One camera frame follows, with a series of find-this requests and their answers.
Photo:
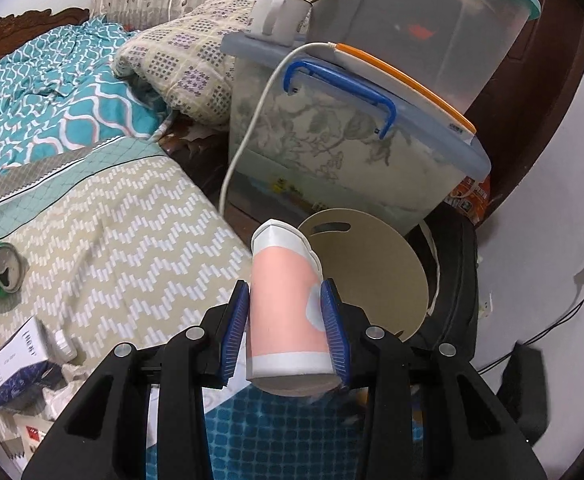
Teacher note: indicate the pink paper cup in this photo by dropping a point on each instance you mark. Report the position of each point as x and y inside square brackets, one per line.
[282, 310]

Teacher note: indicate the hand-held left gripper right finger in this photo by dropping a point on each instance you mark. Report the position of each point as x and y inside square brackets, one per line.
[334, 330]

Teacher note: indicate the checked cream pillow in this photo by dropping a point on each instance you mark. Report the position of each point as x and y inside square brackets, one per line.
[186, 55]

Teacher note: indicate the small white bottle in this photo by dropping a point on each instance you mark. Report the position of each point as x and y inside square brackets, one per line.
[64, 345]

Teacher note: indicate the white mug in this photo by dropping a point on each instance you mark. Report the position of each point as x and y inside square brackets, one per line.
[277, 15]

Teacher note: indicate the crumpled white paper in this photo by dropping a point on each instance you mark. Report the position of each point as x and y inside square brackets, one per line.
[56, 400]

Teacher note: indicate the black power adapter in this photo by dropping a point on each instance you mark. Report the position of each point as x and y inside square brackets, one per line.
[524, 390]

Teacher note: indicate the black bag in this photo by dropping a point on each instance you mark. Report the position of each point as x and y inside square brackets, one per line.
[452, 280]

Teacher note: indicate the white and blue carton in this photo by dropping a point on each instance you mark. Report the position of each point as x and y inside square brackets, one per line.
[14, 365]

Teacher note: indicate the carved wooden headboard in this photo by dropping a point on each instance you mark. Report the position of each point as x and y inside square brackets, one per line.
[21, 22]

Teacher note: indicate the red and white box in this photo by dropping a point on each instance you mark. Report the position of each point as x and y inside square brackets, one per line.
[24, 435]

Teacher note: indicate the clear bin with teal lid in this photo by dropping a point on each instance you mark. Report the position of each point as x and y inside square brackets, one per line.
[422, 20]

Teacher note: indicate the white tablet with orange edge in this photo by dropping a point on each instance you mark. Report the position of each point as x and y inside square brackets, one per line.
[412, 90]

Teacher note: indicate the teal patterned quilt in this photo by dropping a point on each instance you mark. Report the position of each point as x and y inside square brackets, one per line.
[46, 95]

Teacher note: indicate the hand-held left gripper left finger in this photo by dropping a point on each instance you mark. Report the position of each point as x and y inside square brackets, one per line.
[234, 330]

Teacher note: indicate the beige zigzag mat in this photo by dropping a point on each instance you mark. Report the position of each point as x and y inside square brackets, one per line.
[121, 240]

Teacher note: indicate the dark wooden door frame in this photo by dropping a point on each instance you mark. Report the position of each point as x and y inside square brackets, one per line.
[547, 60]

